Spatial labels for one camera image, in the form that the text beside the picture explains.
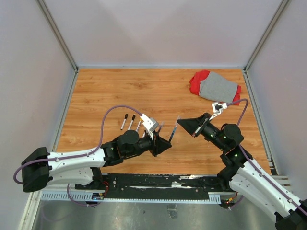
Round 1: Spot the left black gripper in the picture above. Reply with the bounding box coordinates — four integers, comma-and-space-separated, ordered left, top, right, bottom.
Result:
124, 130, 172, 158

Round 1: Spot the black mounting base rail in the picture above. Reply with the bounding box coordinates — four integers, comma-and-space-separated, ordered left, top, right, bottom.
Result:
73, 173, 234, 200

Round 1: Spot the white whiteboard marker pen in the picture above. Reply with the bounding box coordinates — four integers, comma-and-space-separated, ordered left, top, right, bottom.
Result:
127, 114, 136, 130

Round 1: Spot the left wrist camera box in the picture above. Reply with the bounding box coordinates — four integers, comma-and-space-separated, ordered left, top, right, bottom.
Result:
140, 114, 159, 140

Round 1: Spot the white marker black cap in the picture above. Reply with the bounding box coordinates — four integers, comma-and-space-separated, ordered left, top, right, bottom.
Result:
120, 114, 129, 130

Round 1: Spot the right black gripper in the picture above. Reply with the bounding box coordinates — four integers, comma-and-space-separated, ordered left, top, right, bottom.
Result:
177, 112, 227, 151

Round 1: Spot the white marker yellow end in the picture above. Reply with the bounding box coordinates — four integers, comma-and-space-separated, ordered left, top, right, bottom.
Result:
136, 118, 142, 132

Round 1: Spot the red and grey cloth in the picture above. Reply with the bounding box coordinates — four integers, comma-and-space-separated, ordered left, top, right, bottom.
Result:
189, 69, 242, 103

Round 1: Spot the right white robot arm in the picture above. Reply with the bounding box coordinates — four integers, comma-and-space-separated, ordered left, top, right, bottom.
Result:
177, 113, 307, 230

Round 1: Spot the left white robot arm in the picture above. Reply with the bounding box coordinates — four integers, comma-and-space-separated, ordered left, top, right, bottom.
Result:
21, 130, 172, 193

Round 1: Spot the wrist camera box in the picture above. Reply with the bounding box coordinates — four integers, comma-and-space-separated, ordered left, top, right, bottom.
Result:
209, 102, 227, 121
140, 114, 159, 140

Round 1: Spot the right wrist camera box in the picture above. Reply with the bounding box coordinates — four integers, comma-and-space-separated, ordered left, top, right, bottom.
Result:
209, 102, 227, 121

